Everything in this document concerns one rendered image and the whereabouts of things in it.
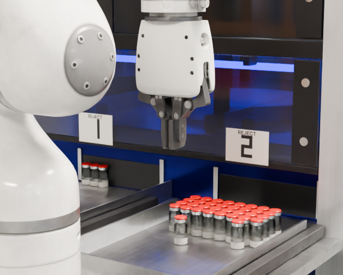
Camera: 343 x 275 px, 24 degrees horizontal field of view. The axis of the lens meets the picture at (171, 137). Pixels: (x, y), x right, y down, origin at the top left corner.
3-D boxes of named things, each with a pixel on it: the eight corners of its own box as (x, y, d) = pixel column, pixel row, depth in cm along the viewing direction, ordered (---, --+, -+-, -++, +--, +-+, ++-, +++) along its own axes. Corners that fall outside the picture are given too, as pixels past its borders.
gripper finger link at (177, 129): (200, 98, 105) (200, 148, 106) (180, 96, 107) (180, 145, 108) (188, 101, 103) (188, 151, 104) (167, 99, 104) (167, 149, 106)
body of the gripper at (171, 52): (222, 9, 104) (220, 94, 106) (157, 8, 109) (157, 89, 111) (191, 10, 98) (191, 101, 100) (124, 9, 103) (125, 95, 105)
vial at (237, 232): (234, 244, 130) (235, 217, 129) (246, 246, 129) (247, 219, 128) (228, 248, 128) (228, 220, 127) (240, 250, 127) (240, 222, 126)
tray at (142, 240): (176, 215, 147) (176, 197, 147) (306, 239, 133) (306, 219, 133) (52, 268, 119) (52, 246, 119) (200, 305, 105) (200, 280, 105)
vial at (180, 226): (178, 240, 132) (178, 215, 131) (189, 243, 131) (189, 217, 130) (171, 244, 130) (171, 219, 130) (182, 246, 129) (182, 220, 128)
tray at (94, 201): (72, 180, 175) (72, 165, 174) (171, 196, 161) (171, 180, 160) (-47, 216, 147) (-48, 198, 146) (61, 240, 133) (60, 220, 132)
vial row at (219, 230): (173, 227, 139) (173, 202, 138) (265, 245, 129) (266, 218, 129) (166, 231, 137) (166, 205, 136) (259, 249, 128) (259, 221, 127)
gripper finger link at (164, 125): (179, 96, 107) (179, 145, 108) (159, 95, 109) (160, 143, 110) (166, 99, 104) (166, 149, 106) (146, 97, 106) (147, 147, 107)
